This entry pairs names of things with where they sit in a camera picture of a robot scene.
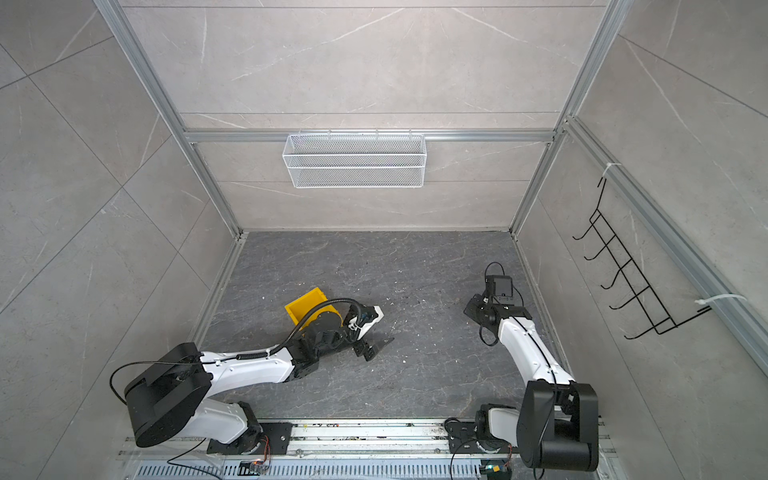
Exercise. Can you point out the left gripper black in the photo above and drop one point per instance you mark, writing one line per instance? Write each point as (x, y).
(364, 350)

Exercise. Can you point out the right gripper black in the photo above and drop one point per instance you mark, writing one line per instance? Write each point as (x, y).
(472, 309)

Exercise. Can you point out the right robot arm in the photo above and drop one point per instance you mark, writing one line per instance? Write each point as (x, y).
(556, 425)

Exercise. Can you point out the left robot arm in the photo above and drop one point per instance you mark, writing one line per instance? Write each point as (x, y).
(175, 396)

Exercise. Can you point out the yellow plastic bin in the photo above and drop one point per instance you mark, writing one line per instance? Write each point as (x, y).
(313, 309)

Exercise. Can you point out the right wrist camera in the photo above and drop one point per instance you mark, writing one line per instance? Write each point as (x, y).
(499, 289)

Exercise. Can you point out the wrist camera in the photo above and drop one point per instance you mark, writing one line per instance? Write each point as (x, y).
(361, 323)
(499, 289)

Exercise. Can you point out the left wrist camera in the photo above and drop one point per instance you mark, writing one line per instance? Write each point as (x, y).
(361, 323)

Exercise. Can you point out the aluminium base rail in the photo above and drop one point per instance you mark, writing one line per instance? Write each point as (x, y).
(408, 448)

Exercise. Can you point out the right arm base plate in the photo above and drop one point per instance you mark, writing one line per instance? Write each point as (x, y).
(464, 438)

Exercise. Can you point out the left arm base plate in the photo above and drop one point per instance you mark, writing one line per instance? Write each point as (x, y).
(275, 435)

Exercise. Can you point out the black wire hook rack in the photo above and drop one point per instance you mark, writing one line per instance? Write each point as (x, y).
(628, 271)

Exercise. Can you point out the white wire mesh basket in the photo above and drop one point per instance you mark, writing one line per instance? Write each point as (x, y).
(361, 160)

